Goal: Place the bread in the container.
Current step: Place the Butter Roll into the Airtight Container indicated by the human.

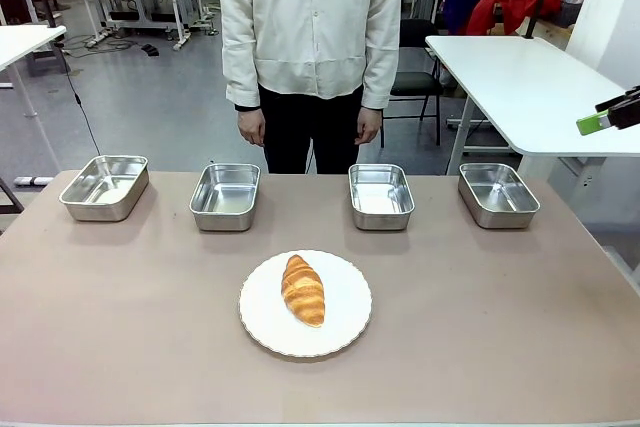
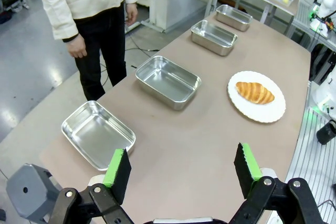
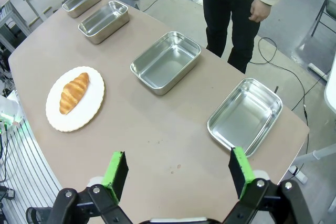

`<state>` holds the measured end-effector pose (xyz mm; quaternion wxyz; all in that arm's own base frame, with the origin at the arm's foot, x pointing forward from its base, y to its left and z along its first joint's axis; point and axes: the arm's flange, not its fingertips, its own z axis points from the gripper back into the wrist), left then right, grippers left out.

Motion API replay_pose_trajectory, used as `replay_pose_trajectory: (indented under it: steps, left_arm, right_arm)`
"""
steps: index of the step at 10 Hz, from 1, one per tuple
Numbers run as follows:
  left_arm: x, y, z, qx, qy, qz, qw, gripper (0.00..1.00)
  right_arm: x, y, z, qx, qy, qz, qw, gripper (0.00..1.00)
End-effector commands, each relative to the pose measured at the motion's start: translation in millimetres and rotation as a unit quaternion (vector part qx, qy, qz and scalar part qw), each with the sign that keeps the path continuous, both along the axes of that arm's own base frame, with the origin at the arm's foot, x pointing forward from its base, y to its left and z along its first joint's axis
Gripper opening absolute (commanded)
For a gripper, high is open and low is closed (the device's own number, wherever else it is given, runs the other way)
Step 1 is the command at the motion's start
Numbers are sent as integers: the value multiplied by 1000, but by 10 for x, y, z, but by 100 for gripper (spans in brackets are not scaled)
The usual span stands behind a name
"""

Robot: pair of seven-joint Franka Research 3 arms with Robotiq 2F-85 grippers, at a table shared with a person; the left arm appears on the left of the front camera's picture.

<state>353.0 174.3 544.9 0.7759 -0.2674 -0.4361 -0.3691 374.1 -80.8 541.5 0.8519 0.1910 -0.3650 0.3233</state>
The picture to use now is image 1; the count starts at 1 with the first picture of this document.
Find black folding chair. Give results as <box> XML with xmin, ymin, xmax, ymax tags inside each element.
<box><xmin>382</xmin><ymin>18</ymin><xmax>445</xmax><ymax>148</ymax></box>

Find person right forearm cream sleeve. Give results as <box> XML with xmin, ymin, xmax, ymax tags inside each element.
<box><xmin>221</xmin><ymin>41</ymin><xmax>262</xmax><ymax>109</ymax></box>

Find golden brown croissant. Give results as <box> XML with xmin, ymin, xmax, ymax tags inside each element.
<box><xmin>280</xmin><ymin>254</ymin><xmax>327</xmax><ymax>329</ymax></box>

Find person right hand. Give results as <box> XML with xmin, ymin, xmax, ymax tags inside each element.
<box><xmin>236</xmin><ymin>107</ymin><xmax>267</xmax><ymax>148</ymax></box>

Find white scalloped plate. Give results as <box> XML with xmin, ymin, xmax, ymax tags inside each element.
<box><xmin>238</xmin><ymin>249</ymin><xmax>374</xmax><ymax>359</ymax></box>

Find large white side table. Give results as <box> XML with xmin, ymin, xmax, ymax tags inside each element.
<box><xmin>424</xmin><ymin>35</ymin><xmax>640</xmax><ymax>176</ymax></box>

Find thin black floor cable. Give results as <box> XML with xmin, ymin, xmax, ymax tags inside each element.
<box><xmin>58</xmin><ymin>44</ymin><xmax>103</xmax><ymax>157</ymax></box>

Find person left forearm cream sleeve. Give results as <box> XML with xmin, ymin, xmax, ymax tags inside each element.
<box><xmin>360</xmin><ymin>41</ymin><xmax>402</xmax><ymax>111</ymax></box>

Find person torso cream shirt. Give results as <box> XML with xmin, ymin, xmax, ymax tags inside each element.
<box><xmin>215</xmin><ymin>0</ymin><xmax>409</xmax><ymax>101</ymax></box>

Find grey storage basket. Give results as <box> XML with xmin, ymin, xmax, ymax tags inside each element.
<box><xmin>549</xmin><ymin>0</ymin><xmax>584</xmax><ymax>29</ymax></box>

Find person left hand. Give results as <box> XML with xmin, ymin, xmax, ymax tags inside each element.
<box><xmin>354</xmin><ymin>106</ymin><xmax>384</xmax><ymax>147</ymax></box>

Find rectangular steel container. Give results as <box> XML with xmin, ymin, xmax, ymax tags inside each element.
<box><xmin>188</xmin><ymin>162</ymin><xmax>262</xmax><ymax>233</ymax></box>
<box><xmin>58</xmin><ymin>154</ymin><xmax>150</xmax><ymax>223</ymax></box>
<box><xmin>457</xmin><ymin>162</ymin><xmax>541</xmax><ymax>230</ymax></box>
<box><xmin>347</xmin><ymin>163</ymin><xmax>416</xmax><ymax>232</ymax></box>

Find black trousers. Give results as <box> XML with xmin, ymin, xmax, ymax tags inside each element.
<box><xmin>257</xmin><ymin>84</ymin><xmax>365</xmax><ymax>176</ymax></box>

